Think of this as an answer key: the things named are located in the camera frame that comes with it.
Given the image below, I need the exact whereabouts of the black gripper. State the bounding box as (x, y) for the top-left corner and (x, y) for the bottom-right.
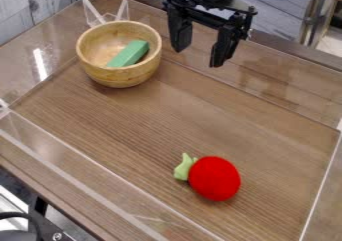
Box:
(166, 0), (258, 67)

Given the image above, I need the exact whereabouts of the red plush fruit green stem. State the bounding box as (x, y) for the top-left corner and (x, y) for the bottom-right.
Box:
(174, 153), (242, 201)

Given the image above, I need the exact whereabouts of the green rectangular block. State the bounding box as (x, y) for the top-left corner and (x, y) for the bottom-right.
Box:
(107, 40), (150, 68)

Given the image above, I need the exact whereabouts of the wooden bowl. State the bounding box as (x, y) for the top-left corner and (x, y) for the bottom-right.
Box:
(77, 21), (162, 88)

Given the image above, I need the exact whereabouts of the metal table leg background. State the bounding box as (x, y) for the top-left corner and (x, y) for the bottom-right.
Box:
(298, 0), (338, 48)

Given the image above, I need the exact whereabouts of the clear acrylic corner bracket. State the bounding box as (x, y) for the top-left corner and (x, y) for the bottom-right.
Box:
(82, 0), (130, 27)

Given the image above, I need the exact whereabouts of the clear acrylic tray wall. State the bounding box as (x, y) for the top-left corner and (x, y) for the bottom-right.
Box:
(0, 100), (223, 241)

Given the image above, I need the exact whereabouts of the black table frame bracket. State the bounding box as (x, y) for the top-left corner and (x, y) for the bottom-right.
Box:
(28, 196), (75, 241)

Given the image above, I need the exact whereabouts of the black cable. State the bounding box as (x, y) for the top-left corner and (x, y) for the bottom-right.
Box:
(0, 211), (42, 241)

